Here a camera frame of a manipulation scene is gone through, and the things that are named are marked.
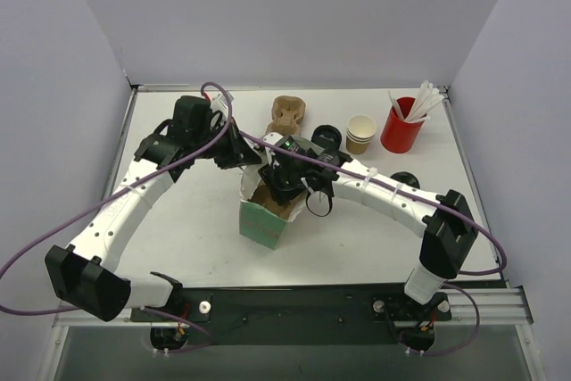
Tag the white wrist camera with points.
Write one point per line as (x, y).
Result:
(271, 139)
(219, 103)

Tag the white wrapped straws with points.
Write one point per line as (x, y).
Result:
(428, 97)

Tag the green paper takeout bag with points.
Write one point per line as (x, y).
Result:
(258, 224)

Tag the brown paper cup stack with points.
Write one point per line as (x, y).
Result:
(359, 133)

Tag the black coffee lid stack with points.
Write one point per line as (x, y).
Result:
(327, 137)

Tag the single brown cardboard cup carrier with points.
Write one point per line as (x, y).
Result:
(263, 198)

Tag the red straw holder cup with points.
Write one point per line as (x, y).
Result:
(398, 136)

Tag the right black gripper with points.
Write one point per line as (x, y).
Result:
(277, 181)

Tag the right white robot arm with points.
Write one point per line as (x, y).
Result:
(444, 223)

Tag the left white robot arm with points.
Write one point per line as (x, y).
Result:
(83, 273)

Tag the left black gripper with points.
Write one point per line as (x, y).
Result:
(241, 149)

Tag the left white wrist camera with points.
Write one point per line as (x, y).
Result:
(219, 103)

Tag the aluminium front rail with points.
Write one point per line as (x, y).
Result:
(489, 302)

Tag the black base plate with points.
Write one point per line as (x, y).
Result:
(170, 331)

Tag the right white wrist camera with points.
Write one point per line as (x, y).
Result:
(271, 139)

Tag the brown cardboard cup carrier stack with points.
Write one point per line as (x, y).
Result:
(287, 115)

